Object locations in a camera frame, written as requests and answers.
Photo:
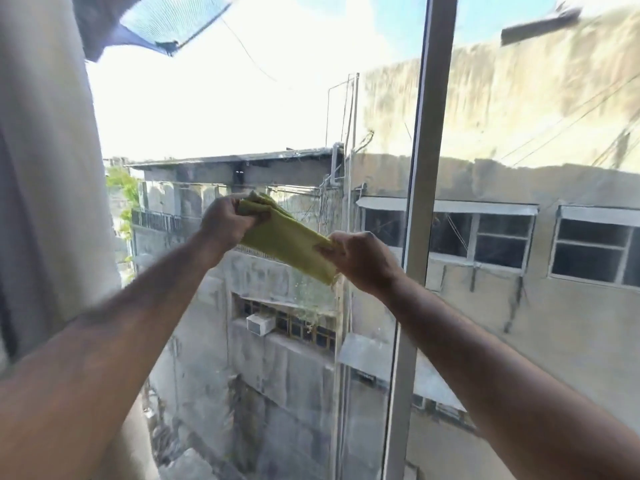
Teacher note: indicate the person's left hand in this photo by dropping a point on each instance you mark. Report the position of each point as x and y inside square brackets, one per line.
[222, 220]

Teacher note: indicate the person's right hand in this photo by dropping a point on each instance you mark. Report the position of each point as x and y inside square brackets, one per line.
[362, 258]

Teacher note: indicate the person's right fingers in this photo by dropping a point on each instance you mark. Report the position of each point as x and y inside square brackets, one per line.
[330, 248]

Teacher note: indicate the person's left fingers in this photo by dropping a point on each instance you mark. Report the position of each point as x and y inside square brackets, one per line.
[247, 213]

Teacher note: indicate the yellow-green cleaning cloth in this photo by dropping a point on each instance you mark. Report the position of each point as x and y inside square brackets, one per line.
[285, 239]

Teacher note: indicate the person's right forearm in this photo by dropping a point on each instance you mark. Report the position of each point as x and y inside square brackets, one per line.
[505, 389]

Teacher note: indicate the person's left forearm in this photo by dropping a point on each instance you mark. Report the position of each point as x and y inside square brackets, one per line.
[100, 354]

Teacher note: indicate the barred building window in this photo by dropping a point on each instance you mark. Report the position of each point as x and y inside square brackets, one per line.
[285, 319]

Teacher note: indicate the white drain pipe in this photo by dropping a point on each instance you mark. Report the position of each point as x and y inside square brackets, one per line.
[336, 162]

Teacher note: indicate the grey concrete building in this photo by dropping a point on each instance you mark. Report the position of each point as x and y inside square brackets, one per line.
[280, 319]

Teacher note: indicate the white air conditioner unit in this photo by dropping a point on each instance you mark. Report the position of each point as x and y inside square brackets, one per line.
[260, 324]

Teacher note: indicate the green tree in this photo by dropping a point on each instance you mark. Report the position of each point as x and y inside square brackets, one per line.
[121, 204]

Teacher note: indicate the grey metal window awning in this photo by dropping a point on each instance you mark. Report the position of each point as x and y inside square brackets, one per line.
[395, 369]

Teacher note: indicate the white framed building window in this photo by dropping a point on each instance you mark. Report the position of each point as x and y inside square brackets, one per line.
[595, 247]
[482, 239]

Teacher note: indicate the blue mesh awning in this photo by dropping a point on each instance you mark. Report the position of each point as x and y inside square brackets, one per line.
[150, 22]

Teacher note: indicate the grey aluminium window frame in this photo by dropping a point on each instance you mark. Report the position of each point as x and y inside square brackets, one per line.
[417, 244]

